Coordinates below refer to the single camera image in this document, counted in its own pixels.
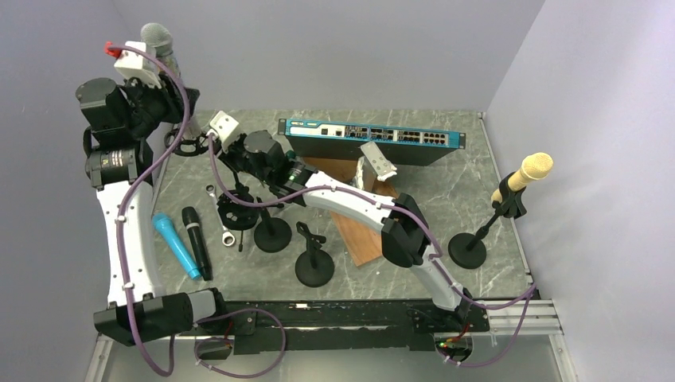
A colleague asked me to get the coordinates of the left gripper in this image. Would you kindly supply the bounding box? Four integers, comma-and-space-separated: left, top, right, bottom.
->
124, 71, 201, 138

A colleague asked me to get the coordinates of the silver mesh glitter microphone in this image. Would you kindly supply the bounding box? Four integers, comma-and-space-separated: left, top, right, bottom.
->
140, 22, 204, 141

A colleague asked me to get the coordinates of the black handheld microphone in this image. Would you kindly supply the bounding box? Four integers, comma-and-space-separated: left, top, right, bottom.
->
181, 206, 213, 281

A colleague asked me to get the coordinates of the shock mount desk stand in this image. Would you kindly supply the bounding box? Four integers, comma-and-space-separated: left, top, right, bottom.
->
217, 193, 292, 253

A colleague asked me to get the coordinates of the blue foam microphone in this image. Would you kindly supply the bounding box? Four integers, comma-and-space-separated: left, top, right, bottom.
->
152, 213, 201, 279

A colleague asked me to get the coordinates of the clip desk mic stand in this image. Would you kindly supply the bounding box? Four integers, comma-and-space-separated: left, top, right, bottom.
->
295, 221, 335, 288

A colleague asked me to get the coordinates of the tripod shock mount stand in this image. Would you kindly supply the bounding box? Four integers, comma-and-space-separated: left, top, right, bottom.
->
174, 134, 258, 251

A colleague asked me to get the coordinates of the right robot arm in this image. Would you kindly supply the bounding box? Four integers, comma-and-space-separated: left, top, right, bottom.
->
207, 129, 472, 330

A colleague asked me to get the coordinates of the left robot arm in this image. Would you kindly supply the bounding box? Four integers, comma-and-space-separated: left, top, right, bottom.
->
76, 74, 229, 346

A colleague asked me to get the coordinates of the right clip mic stand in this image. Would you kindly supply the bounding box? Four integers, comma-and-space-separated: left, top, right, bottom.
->
447, 170, 527, 270

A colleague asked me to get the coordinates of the yellow foam microphone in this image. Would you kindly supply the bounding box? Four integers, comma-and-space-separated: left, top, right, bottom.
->
506, 152, 554, 192

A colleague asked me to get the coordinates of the silver combination wrench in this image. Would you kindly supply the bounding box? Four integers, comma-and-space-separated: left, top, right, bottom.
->
205, 184, 236, 247

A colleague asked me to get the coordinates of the wooden board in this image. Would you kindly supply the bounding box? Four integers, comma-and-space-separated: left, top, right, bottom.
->
302, 157, 398, 267

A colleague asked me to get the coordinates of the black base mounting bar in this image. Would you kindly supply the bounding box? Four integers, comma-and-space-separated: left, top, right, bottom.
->
203, 298, 490, 355

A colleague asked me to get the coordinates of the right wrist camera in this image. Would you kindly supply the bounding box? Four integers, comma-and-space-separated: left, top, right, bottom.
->
207, 111, 243, 153

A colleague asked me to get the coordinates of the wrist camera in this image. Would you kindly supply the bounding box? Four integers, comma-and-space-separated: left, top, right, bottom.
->
105, 41, 162, 88
207, 111, 243, 153

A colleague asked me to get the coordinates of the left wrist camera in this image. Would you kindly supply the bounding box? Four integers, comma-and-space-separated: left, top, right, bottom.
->
105, 41, 162, 88

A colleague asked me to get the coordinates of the white hinged bracket fixture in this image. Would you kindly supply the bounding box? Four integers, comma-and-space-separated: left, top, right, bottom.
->
353, 142, 397, 190

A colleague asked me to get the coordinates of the blue network switch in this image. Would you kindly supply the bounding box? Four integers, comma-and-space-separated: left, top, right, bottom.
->
277, 119, 466, 166

